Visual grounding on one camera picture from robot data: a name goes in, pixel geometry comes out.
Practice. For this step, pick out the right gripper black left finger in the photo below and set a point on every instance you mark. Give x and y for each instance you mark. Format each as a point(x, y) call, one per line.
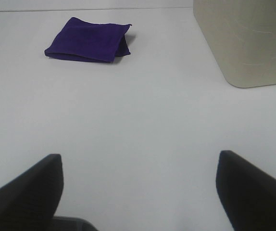
point(29, 202)

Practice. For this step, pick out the purple towel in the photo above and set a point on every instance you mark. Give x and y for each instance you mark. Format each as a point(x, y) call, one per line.
point(87, 42)

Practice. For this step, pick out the beige storage bin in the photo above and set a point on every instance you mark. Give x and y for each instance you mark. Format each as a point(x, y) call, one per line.
point(242, 37)

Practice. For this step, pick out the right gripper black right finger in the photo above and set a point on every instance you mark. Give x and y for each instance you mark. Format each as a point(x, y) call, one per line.
point(247, 194)

